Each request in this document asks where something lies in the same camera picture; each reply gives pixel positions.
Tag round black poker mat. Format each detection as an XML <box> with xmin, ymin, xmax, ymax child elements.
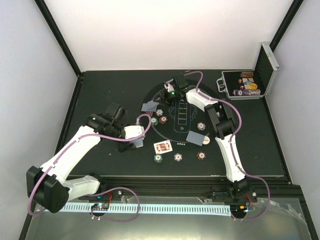
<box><xmin>141</xmin><ymin>83</ymin><xmax>219</xmax><ymax>151</ymax></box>

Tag purple chips row in case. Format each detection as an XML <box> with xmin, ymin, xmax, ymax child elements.
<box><xmin>232</xmin><ymin>89</ymin><xmax>261</xmax><ymax>96</ymax></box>

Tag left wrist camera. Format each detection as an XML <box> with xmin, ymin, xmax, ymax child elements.
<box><xmin>124</xmin><ymin>125</ymin><xmax>144</xmax><ymax>139</ymax></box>

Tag card boxes in case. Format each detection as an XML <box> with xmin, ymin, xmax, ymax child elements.
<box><xmin>242</xmin><ymin>78</ymin><xmax>258</xmax><ymax>90</ymax></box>

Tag green poker chip stack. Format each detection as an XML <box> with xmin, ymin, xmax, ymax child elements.
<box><xmin>153</xmin><ymin>154</ymin><xmax>163</xmax><ymax>163</ymax></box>

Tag black aluminium rail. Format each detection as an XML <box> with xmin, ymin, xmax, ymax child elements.
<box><xmin>102</xmin><ymin>176</ymin><xmax>305</xmax><ymax>203</ymax></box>

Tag red poker chip stack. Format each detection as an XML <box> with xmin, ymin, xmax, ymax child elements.
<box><xmin>196</xmin><ymin>151</ymin><xmax>206</xmax><ymax>160</ymax></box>

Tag brown chips row in case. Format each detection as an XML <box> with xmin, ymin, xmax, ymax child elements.
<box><xmin>240</xmin><ymin>71</ymin><xmax>254</xmax><ymax>78</ymax></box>

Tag aluminium poker case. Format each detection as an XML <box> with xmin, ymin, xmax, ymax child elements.
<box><xmin>216</xmin><ymin>42</ymin><xmax>280</xmax><ymax>100</ymax></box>

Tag black left motor block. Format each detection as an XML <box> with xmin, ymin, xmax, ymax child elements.
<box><xmin>104</xmin><ymin>102</ymin><xmax>126</xmax><ymax>123</ymax></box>

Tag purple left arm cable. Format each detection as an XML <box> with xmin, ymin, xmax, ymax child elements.
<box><xmin>27</xmin><ymin>114</ymin><xmax>152</xmax><ymax>223</ymax></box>

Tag blue card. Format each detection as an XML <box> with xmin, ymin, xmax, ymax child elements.
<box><xmin>186</xmin><ymin>131</ymin><xmax>206</xmax><ymax>146</ymax></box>
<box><xmin>144</xmin><ymin>100</ymin><xmax>159</xmax><ymax>112</ymax></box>
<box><xmin>141</xmin><ymin>102</ymin><xmax>159</xmax><ymax>112</ymax></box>

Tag white slotted cable duct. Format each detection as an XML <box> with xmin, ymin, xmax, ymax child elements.
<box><xmin>42</xmin><ymin>201</ymin><xmax>232</xmax><ymax>216</ymax></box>

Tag blue poker chip stack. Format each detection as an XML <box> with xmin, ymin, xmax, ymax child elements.
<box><xmin>174</xmin><ymin>153</ymin><xmax>183</xmax><ymax>162</ymax></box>

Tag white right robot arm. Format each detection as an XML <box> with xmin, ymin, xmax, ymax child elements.
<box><xmin>155</xmin><ymin>74</ymin><xmax>250</xmax><ymax>202</ymax></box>

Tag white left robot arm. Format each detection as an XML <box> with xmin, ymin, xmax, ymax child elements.
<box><xmin>26</xmin><ymin>113</ymin><xmax>142</xmax><ymax>213</ymax></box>

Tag king of hearts card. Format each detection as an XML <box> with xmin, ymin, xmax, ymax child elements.
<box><xmin>153</xmin><ymin>140</ymin><xmax>173</xmax><ymax>155</ymax></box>

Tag white dealer button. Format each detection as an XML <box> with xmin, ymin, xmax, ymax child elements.
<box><xmin>203</xmin><ymin>136</ymin><xmax>210</xmax><ymax>145</ymax></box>

